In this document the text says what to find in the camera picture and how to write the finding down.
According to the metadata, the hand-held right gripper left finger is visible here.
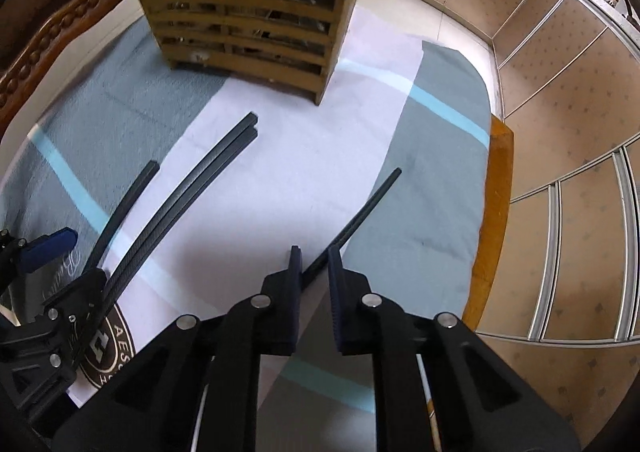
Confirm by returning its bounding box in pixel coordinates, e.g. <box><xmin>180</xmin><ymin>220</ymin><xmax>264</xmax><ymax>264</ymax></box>
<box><xmin>50</xmin><ymin>245</ymin><xmax>304</xmax><ymax>452</ymax></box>

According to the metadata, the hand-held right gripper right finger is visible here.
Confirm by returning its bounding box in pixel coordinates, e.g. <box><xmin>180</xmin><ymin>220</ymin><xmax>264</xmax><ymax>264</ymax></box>
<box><xmin>327</xmin><ymin>247</ymin><xmax>583</xmax><ymax>452</ymax></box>

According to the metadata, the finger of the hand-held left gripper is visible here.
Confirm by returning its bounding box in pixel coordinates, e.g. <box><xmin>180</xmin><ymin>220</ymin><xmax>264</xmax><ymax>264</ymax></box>
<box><xmin>0</xmin><ymin>227</ymin><xmax>79</xmax><ymax>283</ymax></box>
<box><xmin>0</xmin><ymin>267</ymin><xmax>109</xmax><ymax>413</ymax></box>

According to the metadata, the black chopstick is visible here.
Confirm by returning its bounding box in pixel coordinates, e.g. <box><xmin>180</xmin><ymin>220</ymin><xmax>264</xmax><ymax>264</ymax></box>
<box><xmin>92</xmin><ymin>161</ymin><xmax>161</xmax><ymax>273</ymax></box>
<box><xmin>302</xmin><ymin>167</ymin><xmax>402</xmax><ymax>285</ymax></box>

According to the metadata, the bamboo slatted utensil holder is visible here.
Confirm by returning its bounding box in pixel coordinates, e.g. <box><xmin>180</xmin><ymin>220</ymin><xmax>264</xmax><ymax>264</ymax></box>
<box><xmin>121</xmin><ymin>0</ymin><xmax>378</xmax><ymax>106</ymax></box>

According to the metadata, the grey and white striped cloth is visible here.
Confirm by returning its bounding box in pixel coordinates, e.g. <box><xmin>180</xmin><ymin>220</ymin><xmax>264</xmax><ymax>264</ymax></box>
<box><xmin>0</xmin><ymin>2</ymin><xmax>493</xmax><ymax>452</ymax></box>

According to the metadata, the carved brown wooden chair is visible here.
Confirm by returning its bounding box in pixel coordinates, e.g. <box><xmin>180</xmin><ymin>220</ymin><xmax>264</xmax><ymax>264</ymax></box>
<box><xmin>0</xmin><ymin>0</ymin><xmax>137</xmax><ymax>135</ymax></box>

